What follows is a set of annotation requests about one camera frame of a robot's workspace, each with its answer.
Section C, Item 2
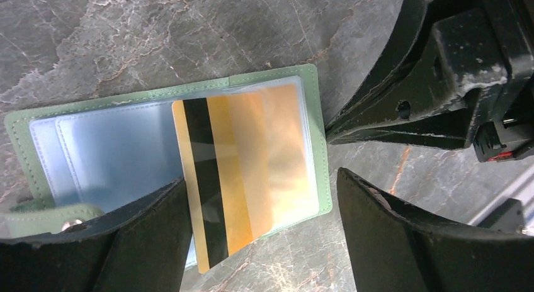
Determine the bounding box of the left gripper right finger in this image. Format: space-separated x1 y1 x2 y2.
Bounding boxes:
336 168 533 291

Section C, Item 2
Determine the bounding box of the gold card black stripe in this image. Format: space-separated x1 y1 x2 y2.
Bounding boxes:
171 93 273 273

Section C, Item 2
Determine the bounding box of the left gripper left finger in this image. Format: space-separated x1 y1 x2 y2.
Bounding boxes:
1 181 192 291

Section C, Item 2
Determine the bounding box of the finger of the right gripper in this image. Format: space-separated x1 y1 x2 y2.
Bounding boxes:
326 0 533 150

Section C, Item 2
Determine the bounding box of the green card holder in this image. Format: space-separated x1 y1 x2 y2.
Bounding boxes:
0 64 334 269

